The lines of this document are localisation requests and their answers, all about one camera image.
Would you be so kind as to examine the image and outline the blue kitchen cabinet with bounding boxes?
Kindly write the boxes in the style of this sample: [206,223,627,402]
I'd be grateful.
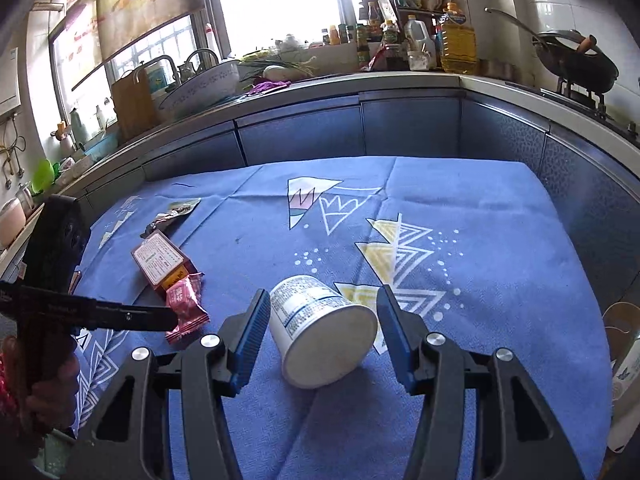
[0,72,640,321]

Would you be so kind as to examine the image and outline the green onions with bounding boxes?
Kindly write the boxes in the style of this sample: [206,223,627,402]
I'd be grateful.
[240,55,318,81]

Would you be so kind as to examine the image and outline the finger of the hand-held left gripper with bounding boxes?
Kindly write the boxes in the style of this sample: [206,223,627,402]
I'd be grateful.
[0,280,180,333]

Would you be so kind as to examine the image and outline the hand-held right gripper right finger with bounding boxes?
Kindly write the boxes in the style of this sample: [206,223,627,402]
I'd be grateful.
[375,284,586,480]

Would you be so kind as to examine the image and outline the pink rice cooker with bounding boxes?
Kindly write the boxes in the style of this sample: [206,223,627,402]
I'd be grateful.
[0,197,27,251]

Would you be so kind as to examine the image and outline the row of condiment bottles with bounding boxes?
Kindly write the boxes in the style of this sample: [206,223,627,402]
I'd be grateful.
[320,2,406,68]

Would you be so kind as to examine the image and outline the metal faucet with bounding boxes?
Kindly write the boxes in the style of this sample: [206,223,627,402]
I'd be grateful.
[185,48,220,81]

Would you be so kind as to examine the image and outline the silver wrapper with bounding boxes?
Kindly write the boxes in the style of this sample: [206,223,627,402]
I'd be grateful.
[140,199,202,240]

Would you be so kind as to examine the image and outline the wooden cutting board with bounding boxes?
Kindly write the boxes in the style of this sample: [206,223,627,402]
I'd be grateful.
[111,67,158,141]

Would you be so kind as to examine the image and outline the black wok with knob lid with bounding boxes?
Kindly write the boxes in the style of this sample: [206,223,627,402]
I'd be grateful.
[484,7,620,95]

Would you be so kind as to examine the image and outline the white water heater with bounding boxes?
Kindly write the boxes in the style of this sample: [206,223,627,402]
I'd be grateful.
[0,47,23,116]

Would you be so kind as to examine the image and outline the teal white container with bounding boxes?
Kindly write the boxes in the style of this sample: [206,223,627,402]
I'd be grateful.
[145,57,176,93]

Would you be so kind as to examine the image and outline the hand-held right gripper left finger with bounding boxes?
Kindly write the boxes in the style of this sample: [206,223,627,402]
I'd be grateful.
[75,287,273,480]

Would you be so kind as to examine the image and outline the yellow cooking oil bottle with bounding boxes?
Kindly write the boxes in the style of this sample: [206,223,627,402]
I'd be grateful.
[440,2,478,75]

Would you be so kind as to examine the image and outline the white plastic jug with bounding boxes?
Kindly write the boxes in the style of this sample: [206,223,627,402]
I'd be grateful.
[402,16,437,71]

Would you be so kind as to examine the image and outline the red snack wrapper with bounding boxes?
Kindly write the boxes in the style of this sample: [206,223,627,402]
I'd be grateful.
[164,272,210,346]

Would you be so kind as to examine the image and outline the gas stove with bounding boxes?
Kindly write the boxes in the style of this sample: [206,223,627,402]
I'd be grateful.
[505,77,640,141]

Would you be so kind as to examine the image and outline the blue printed tablecloth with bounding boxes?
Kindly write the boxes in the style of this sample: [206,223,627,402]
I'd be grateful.
[65,156,613,480]

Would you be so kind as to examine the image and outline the patterned roller blind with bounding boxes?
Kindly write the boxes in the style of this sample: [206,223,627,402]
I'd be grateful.
[67,0,206,61]

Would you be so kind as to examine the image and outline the beige round bin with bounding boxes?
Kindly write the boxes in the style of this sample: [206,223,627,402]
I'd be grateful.
[602,300,640,456]

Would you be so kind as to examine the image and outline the person's left hand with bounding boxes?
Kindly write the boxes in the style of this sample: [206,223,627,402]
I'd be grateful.
[22,347,82,433]

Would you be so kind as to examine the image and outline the purple plastic bag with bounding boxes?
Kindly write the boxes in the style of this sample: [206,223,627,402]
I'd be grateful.
[247,79,291,96]

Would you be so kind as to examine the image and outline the white paper cup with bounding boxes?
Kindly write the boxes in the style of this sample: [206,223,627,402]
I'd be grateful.
[269,274,379,390]

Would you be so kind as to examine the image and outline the red and yellow box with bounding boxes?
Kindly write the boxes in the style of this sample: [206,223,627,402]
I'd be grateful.
[131,232,193,293]

